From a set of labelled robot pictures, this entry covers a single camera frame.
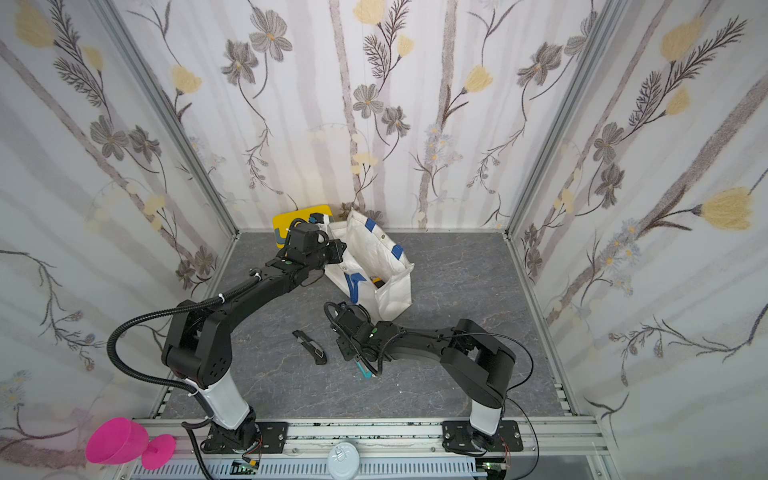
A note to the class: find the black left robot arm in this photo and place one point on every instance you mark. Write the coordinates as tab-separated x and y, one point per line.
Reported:
198	348

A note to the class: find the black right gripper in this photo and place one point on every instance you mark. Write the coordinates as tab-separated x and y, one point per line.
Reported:
343	318

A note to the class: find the yellow storage box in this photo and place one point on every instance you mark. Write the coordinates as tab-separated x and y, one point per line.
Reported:
282	223

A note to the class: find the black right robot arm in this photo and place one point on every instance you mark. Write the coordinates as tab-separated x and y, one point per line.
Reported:
478	363

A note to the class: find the white round device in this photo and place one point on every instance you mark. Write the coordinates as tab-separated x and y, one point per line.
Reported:
343	461

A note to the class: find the pink plastic goblet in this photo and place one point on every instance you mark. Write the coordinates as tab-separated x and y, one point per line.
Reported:
121	440

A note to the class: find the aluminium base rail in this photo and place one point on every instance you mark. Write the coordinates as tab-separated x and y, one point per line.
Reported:
424	448

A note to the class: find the teal art knife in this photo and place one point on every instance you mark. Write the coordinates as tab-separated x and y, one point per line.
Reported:
367	374

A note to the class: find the white tote pouch blue handles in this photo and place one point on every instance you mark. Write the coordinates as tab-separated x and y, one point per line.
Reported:
371	253

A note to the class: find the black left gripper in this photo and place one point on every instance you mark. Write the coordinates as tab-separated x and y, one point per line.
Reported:
337	247

